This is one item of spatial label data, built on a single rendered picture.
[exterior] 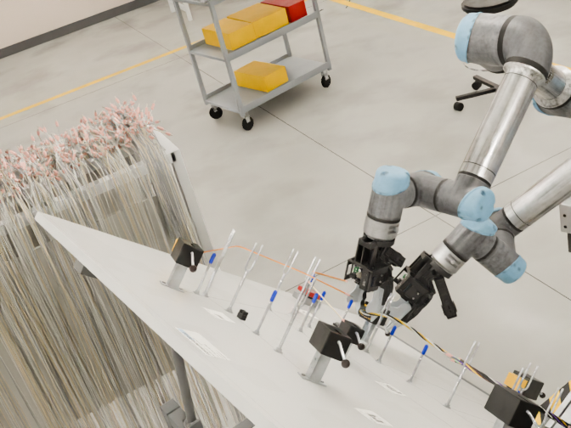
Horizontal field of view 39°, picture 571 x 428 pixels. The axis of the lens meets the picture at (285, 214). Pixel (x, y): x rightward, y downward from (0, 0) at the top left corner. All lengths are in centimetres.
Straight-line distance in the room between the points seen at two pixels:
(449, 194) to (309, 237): 268
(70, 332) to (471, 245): 110
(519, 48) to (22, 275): 133
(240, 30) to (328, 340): 452
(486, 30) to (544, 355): 181
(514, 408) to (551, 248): 262
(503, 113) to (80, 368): 136
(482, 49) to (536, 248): 220
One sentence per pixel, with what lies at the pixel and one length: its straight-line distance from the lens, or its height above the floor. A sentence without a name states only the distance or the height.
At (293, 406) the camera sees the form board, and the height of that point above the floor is 155.
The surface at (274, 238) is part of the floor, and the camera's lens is 445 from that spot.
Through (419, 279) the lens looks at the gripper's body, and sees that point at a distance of 196.
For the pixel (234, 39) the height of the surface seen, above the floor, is 64.
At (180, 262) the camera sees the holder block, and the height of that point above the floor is 155.
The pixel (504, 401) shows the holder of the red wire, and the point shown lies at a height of 130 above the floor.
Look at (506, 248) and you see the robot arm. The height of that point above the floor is 118.
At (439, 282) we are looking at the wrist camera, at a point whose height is 114.
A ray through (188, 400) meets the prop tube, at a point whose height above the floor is 111.
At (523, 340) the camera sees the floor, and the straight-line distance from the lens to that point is 350.
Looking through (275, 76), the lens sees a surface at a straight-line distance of 588.
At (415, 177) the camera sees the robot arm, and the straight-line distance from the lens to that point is 179.
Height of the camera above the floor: 232
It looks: 30 degrees down
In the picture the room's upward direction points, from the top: 15 degrees counter-clockwise
